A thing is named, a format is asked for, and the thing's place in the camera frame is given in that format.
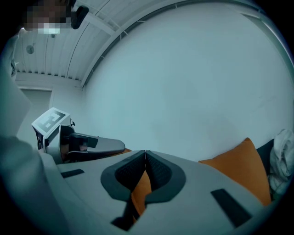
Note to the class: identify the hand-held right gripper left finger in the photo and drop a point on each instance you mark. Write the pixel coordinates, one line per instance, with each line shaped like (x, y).
(96, 195)

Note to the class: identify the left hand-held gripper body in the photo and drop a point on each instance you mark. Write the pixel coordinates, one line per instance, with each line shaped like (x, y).
(50, 124)

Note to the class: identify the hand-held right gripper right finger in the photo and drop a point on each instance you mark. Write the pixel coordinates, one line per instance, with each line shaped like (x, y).
(202, 197)

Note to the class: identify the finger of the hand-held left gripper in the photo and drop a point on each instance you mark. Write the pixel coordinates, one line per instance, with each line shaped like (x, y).
(108, 145)

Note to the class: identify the orange cushion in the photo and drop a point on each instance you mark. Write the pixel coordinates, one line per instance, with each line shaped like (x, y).
(141, 195)
(241, 167)

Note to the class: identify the person's white shirt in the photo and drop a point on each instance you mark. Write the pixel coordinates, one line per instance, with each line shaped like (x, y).
(23, 172)

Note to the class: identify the white crumpled garment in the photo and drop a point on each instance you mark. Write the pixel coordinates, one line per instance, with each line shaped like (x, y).
(282, 158)

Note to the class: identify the person's head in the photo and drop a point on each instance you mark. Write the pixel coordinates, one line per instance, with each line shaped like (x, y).
(46, 16)

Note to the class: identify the black head-worn camera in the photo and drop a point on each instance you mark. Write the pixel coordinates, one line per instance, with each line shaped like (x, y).
(80, 17)

